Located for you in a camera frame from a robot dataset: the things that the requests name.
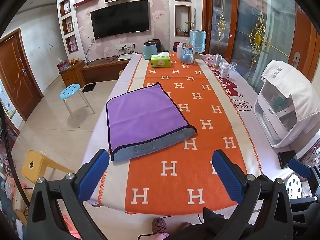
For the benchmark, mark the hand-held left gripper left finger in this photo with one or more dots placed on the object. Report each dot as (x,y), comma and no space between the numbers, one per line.
(93,175)

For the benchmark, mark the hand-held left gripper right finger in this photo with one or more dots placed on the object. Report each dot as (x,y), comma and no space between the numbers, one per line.
(228,177)

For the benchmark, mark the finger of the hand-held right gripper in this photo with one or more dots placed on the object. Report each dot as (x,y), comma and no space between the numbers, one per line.
(299,168)

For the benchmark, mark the purple grey towel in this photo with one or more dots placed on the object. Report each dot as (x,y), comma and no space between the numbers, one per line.
(142,115)

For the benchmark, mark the black smartphone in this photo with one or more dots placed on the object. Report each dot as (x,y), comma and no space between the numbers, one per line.
(287,159)

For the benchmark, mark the white perforated round stool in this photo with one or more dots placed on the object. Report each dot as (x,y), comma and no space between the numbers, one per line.
(295,183)

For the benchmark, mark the orange letter-print blanket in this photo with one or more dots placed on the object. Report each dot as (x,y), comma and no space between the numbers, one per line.
(175,185)

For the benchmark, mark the white plastic storage cabinet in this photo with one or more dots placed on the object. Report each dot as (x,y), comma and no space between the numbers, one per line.
(272,120)

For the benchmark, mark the yellow plastic stool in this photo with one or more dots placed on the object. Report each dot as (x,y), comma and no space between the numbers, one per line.
(35,163)

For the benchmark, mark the pink slipper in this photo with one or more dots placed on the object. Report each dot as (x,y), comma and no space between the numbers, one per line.
(160,226)

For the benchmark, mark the white cloth cover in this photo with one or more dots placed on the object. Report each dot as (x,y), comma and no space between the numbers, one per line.
(295,82)

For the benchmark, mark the blue round stool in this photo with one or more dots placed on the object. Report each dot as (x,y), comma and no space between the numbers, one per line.
(69,91)

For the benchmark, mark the white printed tablecloth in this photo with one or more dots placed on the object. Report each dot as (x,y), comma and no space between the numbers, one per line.
(250,92)

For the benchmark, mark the wooden side cabinet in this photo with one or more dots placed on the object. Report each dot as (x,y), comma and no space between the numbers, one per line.
(71,73)

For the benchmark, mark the white pill bottle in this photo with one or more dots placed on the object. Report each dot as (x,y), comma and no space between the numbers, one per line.
(224,71)

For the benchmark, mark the wooden television stand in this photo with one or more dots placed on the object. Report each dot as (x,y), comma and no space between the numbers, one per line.
(105,68)

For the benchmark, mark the clear glass jar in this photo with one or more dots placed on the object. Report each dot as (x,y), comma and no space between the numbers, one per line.
(233,67)

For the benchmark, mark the red tissue pack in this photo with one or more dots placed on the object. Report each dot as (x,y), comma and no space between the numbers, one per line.
(62,65)

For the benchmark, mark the white set-top box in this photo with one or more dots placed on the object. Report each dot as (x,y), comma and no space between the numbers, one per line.
(127,57)

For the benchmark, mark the brown wooden door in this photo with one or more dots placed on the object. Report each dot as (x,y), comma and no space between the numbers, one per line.
(17,75)

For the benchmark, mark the green tissue box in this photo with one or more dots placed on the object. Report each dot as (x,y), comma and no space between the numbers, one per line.
(160,61)

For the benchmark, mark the teal electric kettle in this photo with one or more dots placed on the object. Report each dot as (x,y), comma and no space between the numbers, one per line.
(148,52)

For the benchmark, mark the white plastic bottle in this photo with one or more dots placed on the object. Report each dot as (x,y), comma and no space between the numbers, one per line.
(179,51)

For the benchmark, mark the glass door with gold ornament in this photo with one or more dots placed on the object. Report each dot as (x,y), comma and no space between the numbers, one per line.
(260,37)

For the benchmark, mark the light blue cylindrical container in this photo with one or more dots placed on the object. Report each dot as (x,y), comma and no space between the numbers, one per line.
(198,41)

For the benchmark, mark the black round appliance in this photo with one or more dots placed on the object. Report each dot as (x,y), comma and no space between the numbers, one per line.
(158,45)

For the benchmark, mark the black flat television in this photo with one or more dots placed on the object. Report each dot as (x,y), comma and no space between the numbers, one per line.
(120,18)

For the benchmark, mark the white wall niche shelving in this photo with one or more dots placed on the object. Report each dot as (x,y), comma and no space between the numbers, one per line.
(68,25)
(183,17)

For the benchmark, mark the red wall shelf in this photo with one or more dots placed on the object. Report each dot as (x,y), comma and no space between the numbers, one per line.
(86,1)

